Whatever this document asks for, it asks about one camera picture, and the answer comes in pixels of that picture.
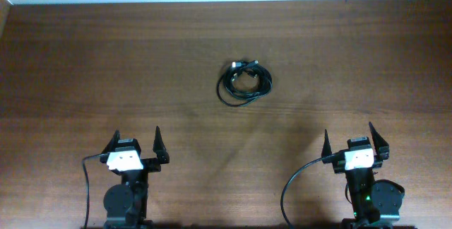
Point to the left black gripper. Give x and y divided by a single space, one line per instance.
154 165

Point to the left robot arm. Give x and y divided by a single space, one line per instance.
126 202

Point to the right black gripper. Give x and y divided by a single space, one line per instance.
378 160

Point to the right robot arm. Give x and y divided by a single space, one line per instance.
375 203

